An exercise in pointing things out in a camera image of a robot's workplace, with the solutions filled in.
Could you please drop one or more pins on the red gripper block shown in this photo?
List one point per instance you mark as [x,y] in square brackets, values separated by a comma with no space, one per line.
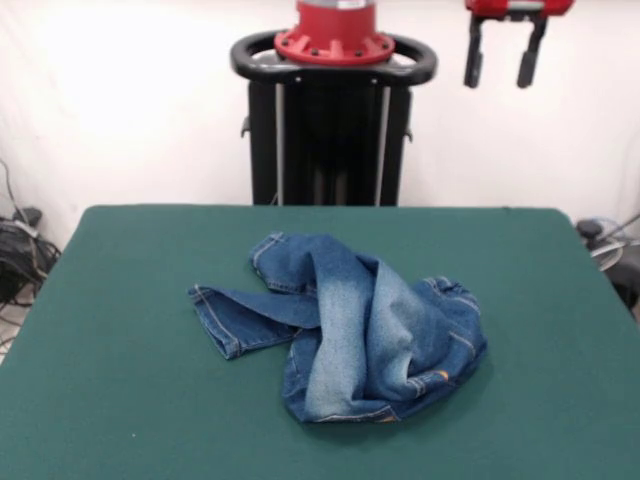
[555,6]

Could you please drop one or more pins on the blue denim jeans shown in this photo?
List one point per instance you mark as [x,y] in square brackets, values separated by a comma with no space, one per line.
[360,330]

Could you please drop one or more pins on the dark green table cloth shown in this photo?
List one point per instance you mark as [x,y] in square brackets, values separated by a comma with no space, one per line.
[150,400]

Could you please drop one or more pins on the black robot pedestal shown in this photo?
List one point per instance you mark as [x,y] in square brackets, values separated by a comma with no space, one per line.
[330,140]

